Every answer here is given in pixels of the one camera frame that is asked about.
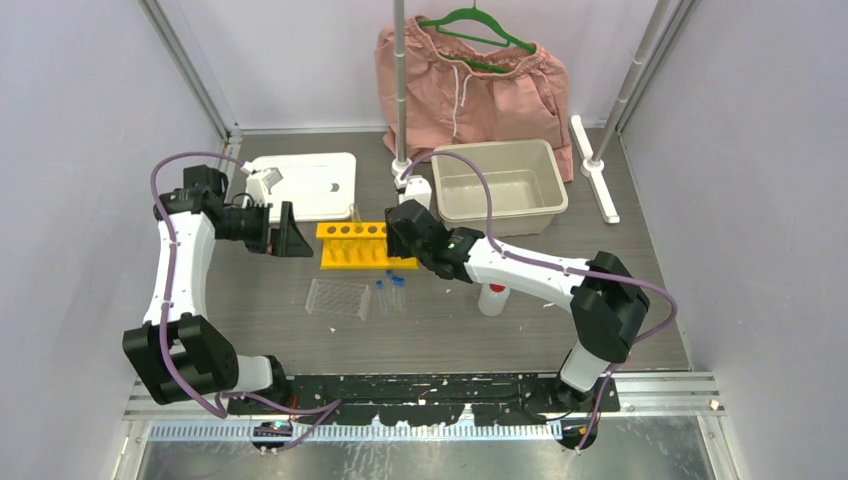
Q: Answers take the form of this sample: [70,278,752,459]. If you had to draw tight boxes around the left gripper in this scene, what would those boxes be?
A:
[214,198,312,257]

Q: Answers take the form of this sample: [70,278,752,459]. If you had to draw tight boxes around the clear glass test tube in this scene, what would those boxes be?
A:
[349,204,362,225]

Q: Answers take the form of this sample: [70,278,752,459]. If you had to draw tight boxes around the blue capped tube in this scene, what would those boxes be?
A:
[393,276,407,311]
[385,270,398,311]
[375,280,389,316]

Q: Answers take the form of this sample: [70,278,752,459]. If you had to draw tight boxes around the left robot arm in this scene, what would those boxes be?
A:
[122,165,314,417]

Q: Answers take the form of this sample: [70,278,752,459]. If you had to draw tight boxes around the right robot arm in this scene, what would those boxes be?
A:
[385,200,650,411]

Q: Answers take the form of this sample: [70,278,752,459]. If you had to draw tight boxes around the yellow test tube rack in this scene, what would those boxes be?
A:
[315,222,419,270]

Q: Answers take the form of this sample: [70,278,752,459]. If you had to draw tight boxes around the left white stand base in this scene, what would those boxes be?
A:
[391,158,412,192]

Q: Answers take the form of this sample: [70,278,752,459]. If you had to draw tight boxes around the white stand base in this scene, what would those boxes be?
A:
[391,158,412,192]
[569,115,620,224]

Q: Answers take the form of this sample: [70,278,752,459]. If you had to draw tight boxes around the white flat tray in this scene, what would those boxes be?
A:
[252,152,357,223]

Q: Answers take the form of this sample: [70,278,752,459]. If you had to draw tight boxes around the clear well plate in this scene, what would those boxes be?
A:
[305,279,370,321]

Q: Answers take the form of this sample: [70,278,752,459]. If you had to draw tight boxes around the red capped wash bottle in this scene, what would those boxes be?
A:
[478,284,511,317]

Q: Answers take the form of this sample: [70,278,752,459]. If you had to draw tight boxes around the beige plastic bin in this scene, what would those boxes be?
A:
[431,139,568,237]

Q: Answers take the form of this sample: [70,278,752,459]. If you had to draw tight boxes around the pink shorts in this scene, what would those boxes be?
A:
[402,15,574,182]

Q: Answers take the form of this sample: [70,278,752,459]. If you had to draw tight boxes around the right white stand base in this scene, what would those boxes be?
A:
[569,115,620,224]

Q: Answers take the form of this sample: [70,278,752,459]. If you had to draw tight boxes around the left metal stand pole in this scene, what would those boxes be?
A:
[393,0,408,160]

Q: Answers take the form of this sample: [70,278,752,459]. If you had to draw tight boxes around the metal stand pole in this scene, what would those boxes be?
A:
[393,0,408,160]
[589,0,671,163]

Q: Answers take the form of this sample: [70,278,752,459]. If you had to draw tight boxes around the green clothes hanger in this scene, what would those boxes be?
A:
[415,3,538,75]

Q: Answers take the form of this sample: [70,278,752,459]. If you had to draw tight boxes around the right metal stand pole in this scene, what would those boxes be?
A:
[589,0,671,163]

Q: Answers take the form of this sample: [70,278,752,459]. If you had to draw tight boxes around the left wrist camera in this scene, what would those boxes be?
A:
[246,168,283,205]

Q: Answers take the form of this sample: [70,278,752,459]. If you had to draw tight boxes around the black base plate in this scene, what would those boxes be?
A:
[256,373,621,427]

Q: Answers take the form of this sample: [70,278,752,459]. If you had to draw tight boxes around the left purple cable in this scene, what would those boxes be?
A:
[149,150,343,454]

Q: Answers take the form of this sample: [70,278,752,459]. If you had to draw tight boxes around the purple cable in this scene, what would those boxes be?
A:
[149,150,343,454]
[397,150,680,454]

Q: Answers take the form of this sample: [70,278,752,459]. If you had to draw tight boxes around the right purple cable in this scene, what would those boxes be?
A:
[397,150,680,454]

